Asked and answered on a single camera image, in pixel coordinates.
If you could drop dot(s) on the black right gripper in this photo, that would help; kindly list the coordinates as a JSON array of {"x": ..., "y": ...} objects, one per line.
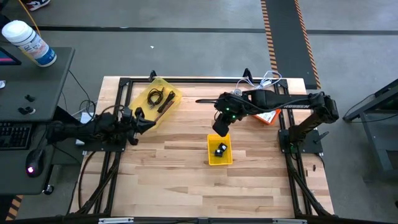
[{"x": 231, "y": 105}]

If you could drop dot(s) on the black aluminium rig frame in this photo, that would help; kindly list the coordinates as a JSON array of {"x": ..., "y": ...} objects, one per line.
[{"x": 292, "y": 186}]

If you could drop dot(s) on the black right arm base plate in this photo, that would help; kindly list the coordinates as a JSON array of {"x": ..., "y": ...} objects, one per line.
[{"x": 311, "y": 141}]

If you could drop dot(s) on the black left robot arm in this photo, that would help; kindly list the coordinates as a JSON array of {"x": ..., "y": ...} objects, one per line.
[{"x": 93, "y": 129}]

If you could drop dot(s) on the small black knob pair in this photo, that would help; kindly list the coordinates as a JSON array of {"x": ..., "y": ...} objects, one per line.
[{"x": 25, "y": 109}]

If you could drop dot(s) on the translucent yellow plastic bin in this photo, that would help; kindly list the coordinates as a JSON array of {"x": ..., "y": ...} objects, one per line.
[{"x": 141, "y": 98}]

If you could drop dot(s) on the person's shoe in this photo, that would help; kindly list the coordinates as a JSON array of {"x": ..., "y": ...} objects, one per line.
[{"x": 36, "y": 3}]

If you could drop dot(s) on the white power adapter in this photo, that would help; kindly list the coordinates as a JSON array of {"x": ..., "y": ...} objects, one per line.
[{"x": 85, "y": 117}]

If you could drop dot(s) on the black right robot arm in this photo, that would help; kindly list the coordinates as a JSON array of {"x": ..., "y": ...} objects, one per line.
[{"x": 280, "y": 101}]

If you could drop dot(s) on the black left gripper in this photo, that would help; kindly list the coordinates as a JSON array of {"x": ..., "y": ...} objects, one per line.
[{"x": 135, "y": 124}]

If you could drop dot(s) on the dark grey desk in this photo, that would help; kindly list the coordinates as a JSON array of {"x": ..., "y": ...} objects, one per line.
[{"x": 37, "y": 81}]

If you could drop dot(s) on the silver mounting bracket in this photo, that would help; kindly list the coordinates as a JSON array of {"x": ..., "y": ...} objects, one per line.
[
  {"x": 115, "y": 220},
  {"x": 289, "y": 221}
]

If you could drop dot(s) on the yellow perforated plastic basket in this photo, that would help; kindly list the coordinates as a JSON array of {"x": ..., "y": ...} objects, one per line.
[{"x": 213, "y": 158}]

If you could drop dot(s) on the black desk caster wheel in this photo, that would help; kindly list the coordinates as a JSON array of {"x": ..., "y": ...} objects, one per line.
[{"x": 48, "y": 189}]

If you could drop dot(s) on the orange perforated plastic basket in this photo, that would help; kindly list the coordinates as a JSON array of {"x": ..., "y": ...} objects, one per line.
[{"x": 258, "y": 119}]

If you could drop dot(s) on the black keyboard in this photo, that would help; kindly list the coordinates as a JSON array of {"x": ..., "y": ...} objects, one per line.
[{"x": 14, "y": 137}]

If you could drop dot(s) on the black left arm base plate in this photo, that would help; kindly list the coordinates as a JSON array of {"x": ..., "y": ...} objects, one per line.
[{"x": 102, "y": 147}]

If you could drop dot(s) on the black computer mouse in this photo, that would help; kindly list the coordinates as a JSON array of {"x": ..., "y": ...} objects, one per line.
[{"x": 34, "y": 163}]

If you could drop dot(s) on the desk monitor corner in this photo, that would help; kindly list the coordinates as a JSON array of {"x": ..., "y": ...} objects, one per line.
[{"x": 7, "y": 58}]

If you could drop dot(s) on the white wipes canister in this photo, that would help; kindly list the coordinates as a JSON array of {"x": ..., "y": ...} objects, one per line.
[{"x": 29, "y": 43}]

